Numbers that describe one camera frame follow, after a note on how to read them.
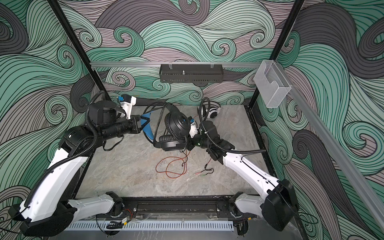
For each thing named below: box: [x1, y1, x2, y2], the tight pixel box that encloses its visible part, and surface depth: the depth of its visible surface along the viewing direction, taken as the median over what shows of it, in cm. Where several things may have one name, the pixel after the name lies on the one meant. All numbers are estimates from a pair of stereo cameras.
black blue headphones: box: [140, 102, 191, 152], surface depth 48 cm
